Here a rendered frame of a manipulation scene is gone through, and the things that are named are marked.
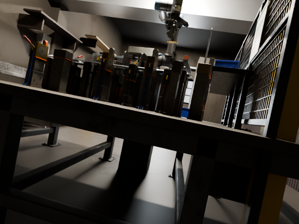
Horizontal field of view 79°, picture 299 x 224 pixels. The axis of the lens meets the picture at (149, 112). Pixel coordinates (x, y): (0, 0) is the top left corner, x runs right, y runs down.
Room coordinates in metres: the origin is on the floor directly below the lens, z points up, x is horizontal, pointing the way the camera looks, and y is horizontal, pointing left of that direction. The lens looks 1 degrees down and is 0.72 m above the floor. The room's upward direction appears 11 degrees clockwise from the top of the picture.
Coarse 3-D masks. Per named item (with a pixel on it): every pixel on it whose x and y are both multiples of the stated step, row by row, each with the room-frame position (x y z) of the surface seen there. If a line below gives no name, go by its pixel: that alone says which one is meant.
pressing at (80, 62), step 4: (48, 56) 1.68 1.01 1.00; (52, 56) 1.59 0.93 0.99; (76, 60) 1.60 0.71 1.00; (80, 60) 1.51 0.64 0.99; (84, 60) 1.49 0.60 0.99; (80, 64) 1.73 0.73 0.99; (96, 64) 1.59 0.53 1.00; (116, 64) 1.42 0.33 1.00; (116, 68) 1.59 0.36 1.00; (120, 68) 1.56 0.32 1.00; (124, 68) 1.51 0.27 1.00; (140, 68) 1.39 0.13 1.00; (144, 68) 1.31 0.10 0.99; (140, 72) 1.52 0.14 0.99; (160, 72) 1.38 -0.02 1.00; (188, 76) 1.33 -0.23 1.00; (192, 76) 1.27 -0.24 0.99; (192, 80) 1.41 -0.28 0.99
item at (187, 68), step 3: (171, 60) 1.01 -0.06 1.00; (174, 60) 1.00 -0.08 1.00; (177, 60) 0.99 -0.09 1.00; (183, 60) 0.96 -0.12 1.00; (186, 60) 0.95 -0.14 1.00; (171, 63) 1.04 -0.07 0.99; (183, 63) 1.01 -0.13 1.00; (186, 63) 1.00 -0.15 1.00; (186, 66) 1.06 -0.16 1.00; (189, 66) 1.03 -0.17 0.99; (183, 69) 1.15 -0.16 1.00; (186, 69) 1.13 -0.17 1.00; (189, 69) 1.12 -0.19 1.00; (189, 72) 1.20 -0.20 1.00
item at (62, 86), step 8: (56, 56) 1.44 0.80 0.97; (64, 56) 1.41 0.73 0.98; (72, 56) 1.47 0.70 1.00; (56, 64) 1.43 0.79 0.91; (64, 64) 1.42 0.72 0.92; (56, 72) 1.43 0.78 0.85; (64, 72) 1.43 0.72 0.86; (56, 80) 1.43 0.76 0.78; (64, 80) 1.45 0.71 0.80; (48, 88) 1.44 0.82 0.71; (56, 88) 1.42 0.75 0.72; (64, 88) 1.46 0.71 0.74
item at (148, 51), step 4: (128, 48) 6.54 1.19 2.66; (132, 48) 6.49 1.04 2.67; (136, 48) 6.45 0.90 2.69; (140, 48) 6.40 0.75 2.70; (144, 48) 6.36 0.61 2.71; (148, 48) 6.32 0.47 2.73; (152, 48) 6.28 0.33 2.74; (140, 52) 6.39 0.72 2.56; (144, 52) 6.35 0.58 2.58; (148, 52) 6.31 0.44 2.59; (152, 52) 6.27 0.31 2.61; (136, 60) 6.42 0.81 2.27
